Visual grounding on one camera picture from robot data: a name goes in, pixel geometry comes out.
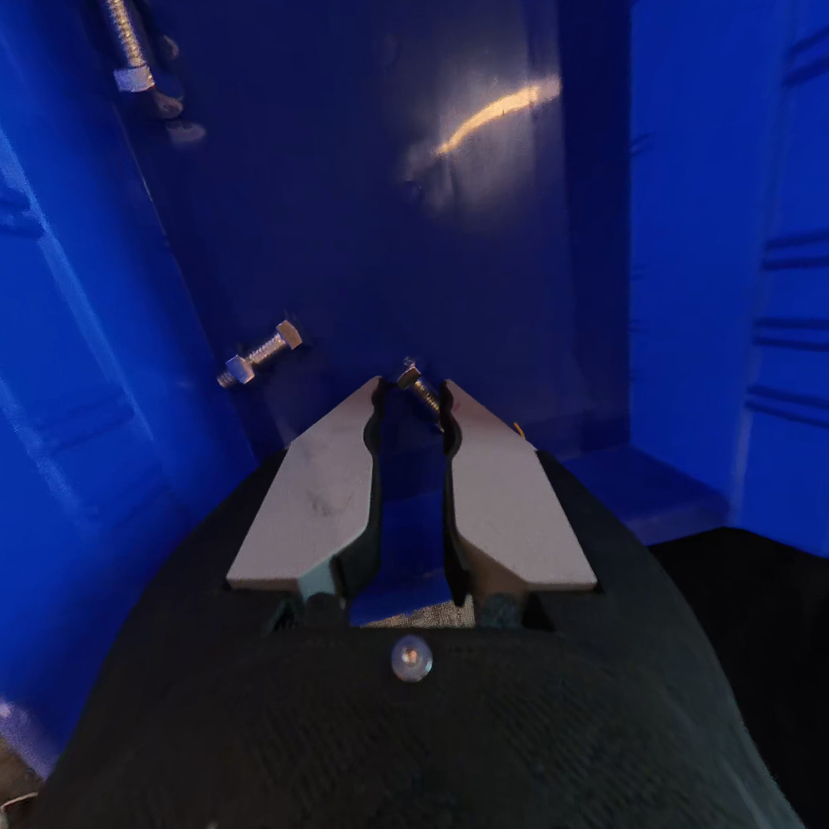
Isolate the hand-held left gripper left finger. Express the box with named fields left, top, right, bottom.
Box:
left=225, top=376, right=386, bottom=602

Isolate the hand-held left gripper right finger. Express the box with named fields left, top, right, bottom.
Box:
left=442, top=379, right=598, bottom=608

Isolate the blue plastic bin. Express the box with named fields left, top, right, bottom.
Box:
left=0, top=0, right=829, bottom=778

